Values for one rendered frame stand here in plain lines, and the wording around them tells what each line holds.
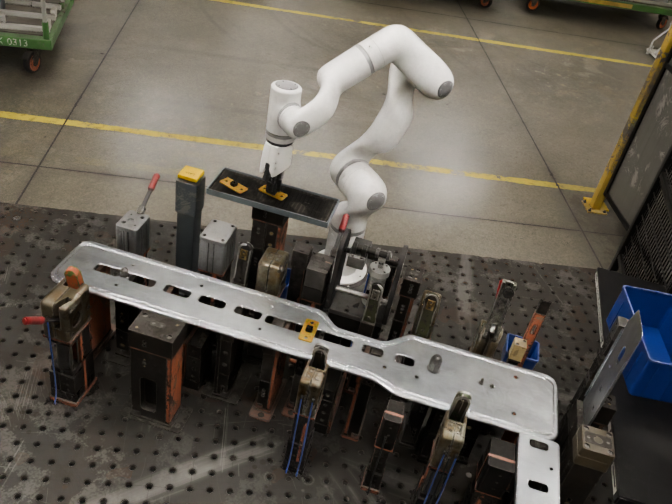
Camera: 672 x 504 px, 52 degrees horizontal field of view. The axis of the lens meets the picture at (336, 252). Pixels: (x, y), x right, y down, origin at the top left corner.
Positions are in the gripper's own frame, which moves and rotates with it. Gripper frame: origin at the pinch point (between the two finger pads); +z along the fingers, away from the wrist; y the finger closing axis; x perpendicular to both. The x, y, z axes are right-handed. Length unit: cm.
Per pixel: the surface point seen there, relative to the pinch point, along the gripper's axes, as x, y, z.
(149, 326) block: 1, 54, 16
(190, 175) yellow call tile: -23.1, 9.3, 2.6
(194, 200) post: -20.4, 10.3, 9.7
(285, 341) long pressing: 29.2, 34.6, 18.6
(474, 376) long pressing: 75, 14, 19
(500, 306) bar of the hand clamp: 73, 1, 4
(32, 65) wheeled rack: -300, -166, 112
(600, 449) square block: 108, 23, 13
